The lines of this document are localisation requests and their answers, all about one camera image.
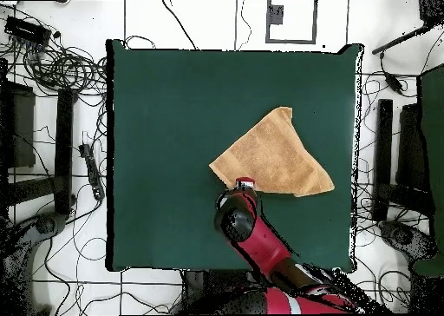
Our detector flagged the black tripod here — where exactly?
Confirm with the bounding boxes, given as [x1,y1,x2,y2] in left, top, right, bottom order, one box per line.
[371,0,444,56]

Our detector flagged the grey stand base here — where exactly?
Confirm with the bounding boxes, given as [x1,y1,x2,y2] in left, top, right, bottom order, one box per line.
[379,220,437,261]
[0,211,70,315]

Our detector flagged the orange terry towel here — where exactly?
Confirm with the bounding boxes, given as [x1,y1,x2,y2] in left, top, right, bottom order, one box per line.
[208,106,336,198]

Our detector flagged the tangled black cables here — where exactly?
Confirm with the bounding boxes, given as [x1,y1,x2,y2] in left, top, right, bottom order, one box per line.
[0,3,108,100]

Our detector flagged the black power adapter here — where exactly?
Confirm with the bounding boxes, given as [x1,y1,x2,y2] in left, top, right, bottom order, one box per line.
[379,51,405,95]

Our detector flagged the long black cable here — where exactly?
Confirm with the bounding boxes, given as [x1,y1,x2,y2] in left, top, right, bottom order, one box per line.
[160,0,199,50]

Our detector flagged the grey square frame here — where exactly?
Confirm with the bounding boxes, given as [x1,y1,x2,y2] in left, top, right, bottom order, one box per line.
[265,0,318,45]

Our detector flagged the black stand bar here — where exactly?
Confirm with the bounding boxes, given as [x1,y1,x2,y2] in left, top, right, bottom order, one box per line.
[375,98,394,188]
[54,88,79,216]

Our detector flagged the black power strip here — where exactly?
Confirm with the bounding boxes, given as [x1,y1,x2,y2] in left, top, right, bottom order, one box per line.
[78,142,106,201]

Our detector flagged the dark box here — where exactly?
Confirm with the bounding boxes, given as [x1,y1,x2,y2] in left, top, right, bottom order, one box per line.
[0,81,36,169]
[396,102,431,192]

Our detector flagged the dark green tablecloth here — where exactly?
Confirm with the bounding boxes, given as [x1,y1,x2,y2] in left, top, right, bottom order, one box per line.
[106,39,363,273]

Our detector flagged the black network switch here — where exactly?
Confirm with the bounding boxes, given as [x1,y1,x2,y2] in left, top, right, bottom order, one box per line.
[3,16,53,47]

